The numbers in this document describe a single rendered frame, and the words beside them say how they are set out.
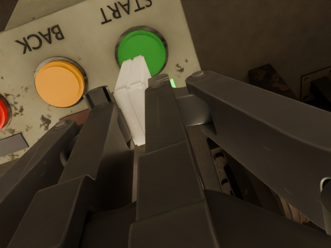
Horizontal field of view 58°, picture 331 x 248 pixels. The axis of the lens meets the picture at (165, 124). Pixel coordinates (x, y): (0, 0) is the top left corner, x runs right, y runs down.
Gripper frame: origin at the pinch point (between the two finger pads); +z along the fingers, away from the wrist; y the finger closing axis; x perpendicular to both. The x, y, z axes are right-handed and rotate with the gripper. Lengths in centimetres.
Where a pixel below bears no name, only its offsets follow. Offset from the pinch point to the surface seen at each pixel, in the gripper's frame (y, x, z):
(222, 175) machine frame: 10, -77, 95
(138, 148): -6.1, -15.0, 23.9
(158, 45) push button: 1.9, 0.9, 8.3
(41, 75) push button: -8.1, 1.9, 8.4
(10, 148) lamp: -14.5, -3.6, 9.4
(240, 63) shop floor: 26, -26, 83
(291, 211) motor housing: 18, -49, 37
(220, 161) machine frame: 10, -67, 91
